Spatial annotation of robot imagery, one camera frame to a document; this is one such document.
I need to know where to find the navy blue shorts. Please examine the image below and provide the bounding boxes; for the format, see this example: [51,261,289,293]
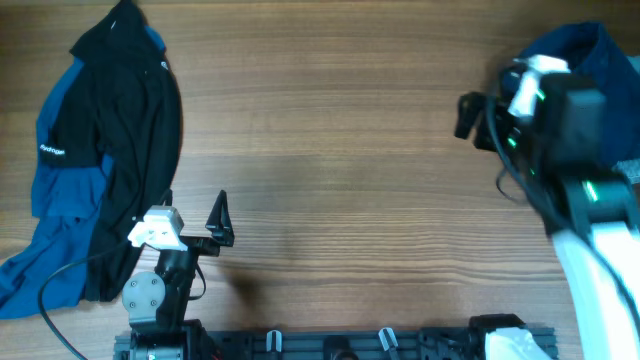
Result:
[499,20,640,169]

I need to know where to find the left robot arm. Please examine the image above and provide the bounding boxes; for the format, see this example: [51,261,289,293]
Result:
[113,191,235,360]

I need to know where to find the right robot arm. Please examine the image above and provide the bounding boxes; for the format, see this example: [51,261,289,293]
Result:
[454,73,639,359]

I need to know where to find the light blue denim jeans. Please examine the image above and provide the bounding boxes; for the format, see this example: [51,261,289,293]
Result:
[614,56,640,184]

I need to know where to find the blue t-shirt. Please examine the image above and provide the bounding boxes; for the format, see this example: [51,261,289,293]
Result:
[0,24,169,321]

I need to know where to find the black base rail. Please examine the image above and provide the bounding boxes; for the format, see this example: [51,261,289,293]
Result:
[113,327,558,360]

